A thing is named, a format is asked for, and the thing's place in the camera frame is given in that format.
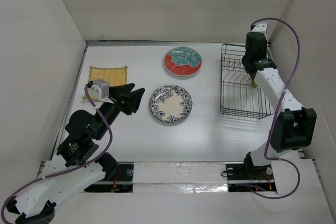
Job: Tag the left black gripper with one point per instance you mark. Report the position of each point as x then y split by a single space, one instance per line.
129 100

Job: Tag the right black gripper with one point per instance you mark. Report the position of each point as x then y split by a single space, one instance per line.
265 49

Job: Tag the round bamboo plate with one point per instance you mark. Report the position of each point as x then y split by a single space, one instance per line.
254 84

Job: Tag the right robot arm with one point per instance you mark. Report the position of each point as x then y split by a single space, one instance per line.
293 124

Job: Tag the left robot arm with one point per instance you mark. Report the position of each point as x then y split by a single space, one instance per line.
81 159

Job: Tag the blue floral white plate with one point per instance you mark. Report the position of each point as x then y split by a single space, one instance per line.
170 103

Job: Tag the red teal ceramic plate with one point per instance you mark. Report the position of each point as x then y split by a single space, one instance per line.
183 61

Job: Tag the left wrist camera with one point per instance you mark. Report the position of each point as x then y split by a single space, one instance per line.
97 90

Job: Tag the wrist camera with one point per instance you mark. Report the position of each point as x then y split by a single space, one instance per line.
260 28
97 90

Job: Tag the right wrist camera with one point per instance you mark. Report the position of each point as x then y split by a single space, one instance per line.
260 28

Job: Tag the black wire dish rack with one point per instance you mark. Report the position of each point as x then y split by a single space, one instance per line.
238 99

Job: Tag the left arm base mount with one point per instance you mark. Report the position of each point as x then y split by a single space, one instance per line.
120 182

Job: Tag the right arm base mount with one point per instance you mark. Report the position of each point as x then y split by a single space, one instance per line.
258 180

